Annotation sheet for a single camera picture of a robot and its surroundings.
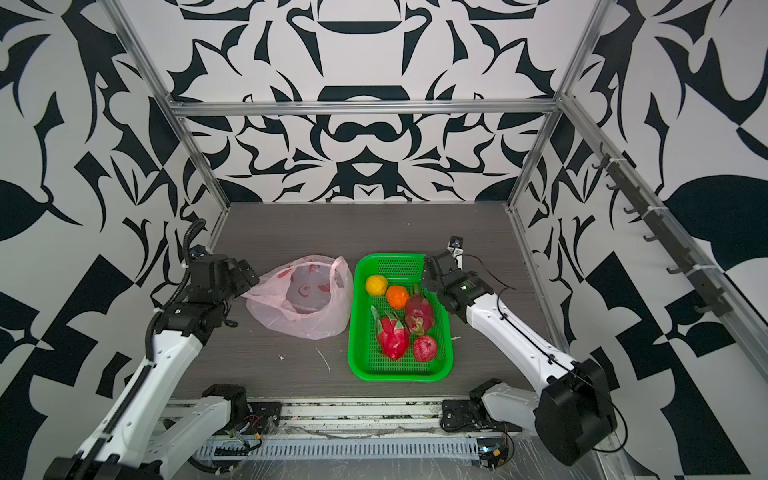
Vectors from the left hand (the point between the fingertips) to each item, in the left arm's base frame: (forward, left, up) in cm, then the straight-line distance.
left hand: (229, 270), depth 78 cm
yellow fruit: (+2, -38, -14) cm, 40 cm away
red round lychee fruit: (-17, -50, -14) cm, 55 cm away
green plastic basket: (-18, -35, -20) cm, 43 cm away
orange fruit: (-2, -44, -14) cm, 46 cm away
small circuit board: (-39, -64, -21) cm, 78 cm away
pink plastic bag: (+1, -17, -19) cm, 25 cm away
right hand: (+1, -57, -5) cm, 57 cm away
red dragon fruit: (-14, -41, -11) cm, 45 cm away
